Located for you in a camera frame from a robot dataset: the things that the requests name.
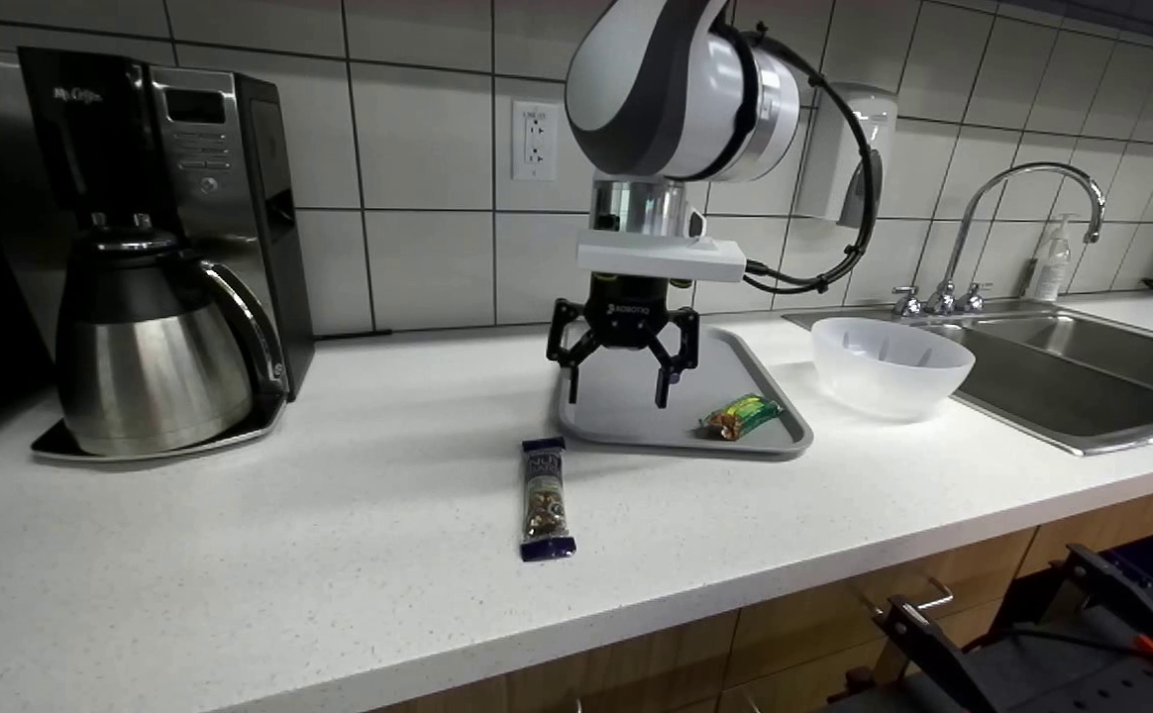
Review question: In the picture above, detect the black orange bar clamp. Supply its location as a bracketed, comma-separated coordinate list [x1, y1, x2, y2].
[1060, 539, 1153, 696]
[866, 593, 1001, 713]

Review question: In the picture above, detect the wooden base cabinet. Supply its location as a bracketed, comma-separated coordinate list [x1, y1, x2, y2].
[373, 478, 1153, 713]

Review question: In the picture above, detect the stainless steel coffee carafe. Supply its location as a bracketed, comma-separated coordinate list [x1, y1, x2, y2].
[51, 234, 287, 458]

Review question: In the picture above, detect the black steel coffee maker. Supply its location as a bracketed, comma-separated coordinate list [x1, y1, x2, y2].
[10, 45, 316, 466]

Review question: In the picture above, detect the white wall outlet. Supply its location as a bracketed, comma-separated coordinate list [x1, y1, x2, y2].
[507, 98, 563, 185]

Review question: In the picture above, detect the metal drawer handle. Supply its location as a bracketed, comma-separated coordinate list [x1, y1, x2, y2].
[866, 587, 964, 624]

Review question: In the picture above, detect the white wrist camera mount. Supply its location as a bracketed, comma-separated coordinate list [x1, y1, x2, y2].
[574, 234, 747, 290]

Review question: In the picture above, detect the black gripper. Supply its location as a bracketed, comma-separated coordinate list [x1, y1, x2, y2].
[542, 273, 705, 413]

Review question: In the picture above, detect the clear dish soap bottle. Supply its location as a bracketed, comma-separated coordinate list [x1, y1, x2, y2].
[1020, 215, 1082, 305]

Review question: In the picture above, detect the chrome gooseneck faucet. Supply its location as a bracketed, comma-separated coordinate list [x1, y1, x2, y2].
[927, 160, 1114, 315]

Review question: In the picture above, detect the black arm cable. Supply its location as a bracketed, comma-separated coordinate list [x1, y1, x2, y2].
[717, 16, 891, 297]

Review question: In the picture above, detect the stainless steel sink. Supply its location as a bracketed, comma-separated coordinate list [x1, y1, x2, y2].
[913, 297, 1153, 458]

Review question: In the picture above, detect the blue snack bar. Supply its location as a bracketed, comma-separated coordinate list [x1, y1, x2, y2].
[516, 434, 581, 565]

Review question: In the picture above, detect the translucent white plastic bowl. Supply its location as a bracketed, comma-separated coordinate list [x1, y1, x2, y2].
[808, 313, 979, 428]

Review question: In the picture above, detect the green snack bar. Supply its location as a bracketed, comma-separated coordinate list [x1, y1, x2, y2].
[693, 387, 785, 442]

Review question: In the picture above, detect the white wall soap dispenser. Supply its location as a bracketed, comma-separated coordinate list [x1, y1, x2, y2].
[787, 84, 899, 230]

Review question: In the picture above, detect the grey plastic tray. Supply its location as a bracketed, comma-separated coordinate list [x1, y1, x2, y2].
[551, 322, 814, 465]

